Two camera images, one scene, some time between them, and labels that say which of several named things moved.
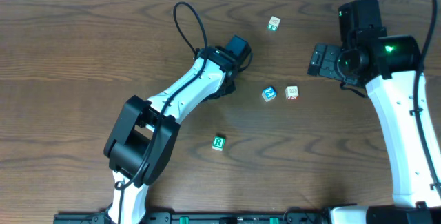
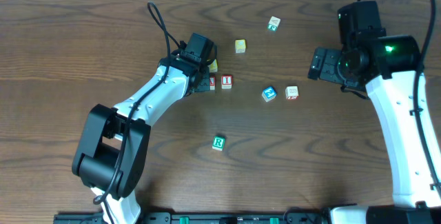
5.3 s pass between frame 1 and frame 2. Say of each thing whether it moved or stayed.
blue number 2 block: stayed
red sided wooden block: stayed
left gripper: moved
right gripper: stayed
